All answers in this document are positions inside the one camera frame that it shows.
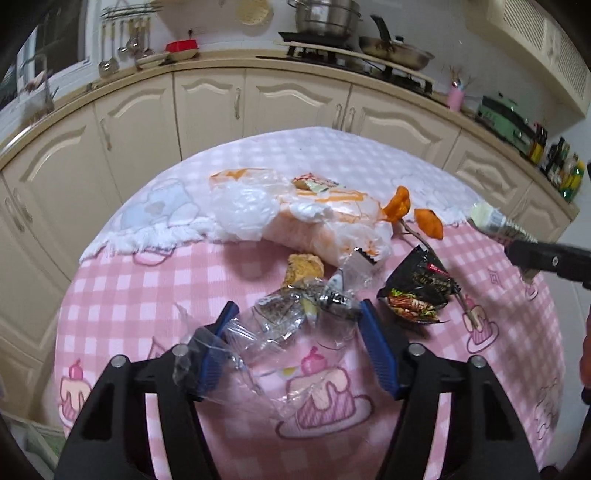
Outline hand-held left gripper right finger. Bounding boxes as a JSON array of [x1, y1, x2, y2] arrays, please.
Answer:
[[359, 299, 541, 480]]

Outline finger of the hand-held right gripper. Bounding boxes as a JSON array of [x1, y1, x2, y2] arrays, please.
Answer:
[[504, 239, 591, 291]]

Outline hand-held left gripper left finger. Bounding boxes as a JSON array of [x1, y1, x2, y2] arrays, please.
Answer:
[[54, 301, 240, 480]]

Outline white silver wrapper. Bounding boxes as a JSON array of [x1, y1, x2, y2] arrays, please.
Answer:
[[466, 202, 539, 246]]

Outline clear plastic wrapper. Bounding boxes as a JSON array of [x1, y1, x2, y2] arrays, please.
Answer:
[[173, 282, 360, 418]]

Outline small black white wrapper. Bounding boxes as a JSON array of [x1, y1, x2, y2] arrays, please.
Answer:
[[318, 274, 363, 320]]

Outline black snack wrapper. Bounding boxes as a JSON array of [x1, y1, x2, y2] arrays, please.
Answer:
[[376, 246, 463, 328]]

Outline green yellow bottle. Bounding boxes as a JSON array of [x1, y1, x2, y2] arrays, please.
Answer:
[[558, 152, 586, 204]]

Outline clear serrated wrapper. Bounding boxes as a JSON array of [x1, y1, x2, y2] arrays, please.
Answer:
[[337, 247, 380, 296]]

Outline dark glass bottle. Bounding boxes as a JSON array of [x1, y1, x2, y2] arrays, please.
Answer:
[[545, 137, 570, 179]]

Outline brown biscuit piece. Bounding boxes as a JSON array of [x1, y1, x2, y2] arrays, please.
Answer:
[[283, 253, 325, 287]]

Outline orange peel piece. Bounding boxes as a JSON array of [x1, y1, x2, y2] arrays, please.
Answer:
[[382, 185, 412, 223], [414, 209, 444, 240]]

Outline translucent plastic bag orange print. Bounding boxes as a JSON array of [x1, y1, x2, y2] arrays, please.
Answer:
[[209, 167, 394, 269]]

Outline green electric cooker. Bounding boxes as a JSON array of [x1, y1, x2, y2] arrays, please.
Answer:
[[475, 92, 533, 156]]

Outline red green candy wrapper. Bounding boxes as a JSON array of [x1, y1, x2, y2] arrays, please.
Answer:
[[292, 173, 341, 193]]

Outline bundle of chopsticks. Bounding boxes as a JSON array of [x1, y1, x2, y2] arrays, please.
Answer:
[[447, 65, 476, 91]]

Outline metal wok with lid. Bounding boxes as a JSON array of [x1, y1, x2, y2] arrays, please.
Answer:
[[359, 15, 436, 71]]

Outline cream lower kitchen cabinets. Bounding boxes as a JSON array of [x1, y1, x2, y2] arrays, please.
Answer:
[[0, 48, 581, 416]]

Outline black gas stove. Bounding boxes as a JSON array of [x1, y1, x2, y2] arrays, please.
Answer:
[[256, 43, 435, 96]]

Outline black induction cooker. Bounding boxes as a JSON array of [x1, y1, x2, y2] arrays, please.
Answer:
[[278, 30, 357, 49]]

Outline white bowl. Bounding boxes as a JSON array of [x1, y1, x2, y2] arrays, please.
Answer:
[[136, 52, 171, 70]]

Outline metal kitchen faucet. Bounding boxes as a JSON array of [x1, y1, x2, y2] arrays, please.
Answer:
[[18, 53, 59, 117]]

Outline red pot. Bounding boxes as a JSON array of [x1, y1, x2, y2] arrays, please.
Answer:
[[165, 30, 201, 62]]

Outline hanging metal spoon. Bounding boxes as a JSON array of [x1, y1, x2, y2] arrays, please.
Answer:
[[139, 17, 156, 59]]

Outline stainless steel steamer pot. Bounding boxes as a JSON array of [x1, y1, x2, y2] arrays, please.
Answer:
[[287, 0, 363, 40]]

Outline round yellow strainer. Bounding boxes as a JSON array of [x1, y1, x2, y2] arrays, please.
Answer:
[[235, 0, 273, 27]]

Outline sliding window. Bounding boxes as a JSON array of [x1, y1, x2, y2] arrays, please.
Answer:
[[0, 0, 93, 95]]

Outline cream upper wall cabinets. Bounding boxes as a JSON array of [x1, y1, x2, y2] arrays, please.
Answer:
[[462, 0, 591, 117]]

